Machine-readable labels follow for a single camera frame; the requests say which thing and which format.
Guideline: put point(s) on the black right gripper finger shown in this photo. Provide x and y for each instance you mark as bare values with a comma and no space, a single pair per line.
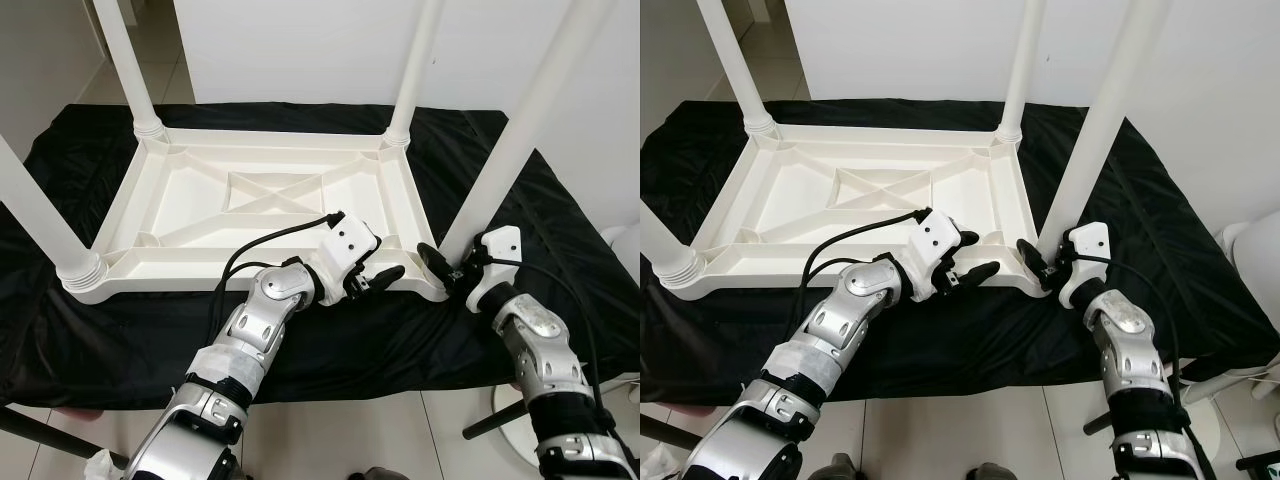
1032,261
436,265

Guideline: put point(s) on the white plastic table leg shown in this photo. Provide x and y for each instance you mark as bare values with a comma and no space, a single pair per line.
1105,110
415,60
1020,60
40,210
665,250
735,60
530,110
125,60

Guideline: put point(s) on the white plastic table top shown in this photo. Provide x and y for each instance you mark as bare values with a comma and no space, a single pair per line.
800,200
200,200

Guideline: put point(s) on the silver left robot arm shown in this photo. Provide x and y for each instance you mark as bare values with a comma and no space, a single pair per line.
250,330
830,330

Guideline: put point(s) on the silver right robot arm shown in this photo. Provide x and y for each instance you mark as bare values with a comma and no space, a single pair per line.
1135,340
540,340

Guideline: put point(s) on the black cloth cover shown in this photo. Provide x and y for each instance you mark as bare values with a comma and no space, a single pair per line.
560,300
1180,290

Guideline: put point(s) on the grey robot right leg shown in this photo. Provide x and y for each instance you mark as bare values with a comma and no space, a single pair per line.
990,472
372,473

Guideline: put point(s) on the grey robot leg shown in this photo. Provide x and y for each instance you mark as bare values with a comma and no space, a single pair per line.
990,472
840,469
372,473

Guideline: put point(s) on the grey robot left leg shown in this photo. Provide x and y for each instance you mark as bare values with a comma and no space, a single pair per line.
840,469

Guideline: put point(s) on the white crumpled paper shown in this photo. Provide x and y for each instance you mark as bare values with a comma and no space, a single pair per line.
103,466
665,464

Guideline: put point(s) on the black metal stand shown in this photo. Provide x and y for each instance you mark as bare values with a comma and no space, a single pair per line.
1258,460

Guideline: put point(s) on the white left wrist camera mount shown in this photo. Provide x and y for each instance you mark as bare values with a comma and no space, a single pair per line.
938,236
350,240

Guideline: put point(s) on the black metal frame bar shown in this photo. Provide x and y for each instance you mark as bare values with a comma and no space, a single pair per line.
1103,423
60,435
492,423
668,430

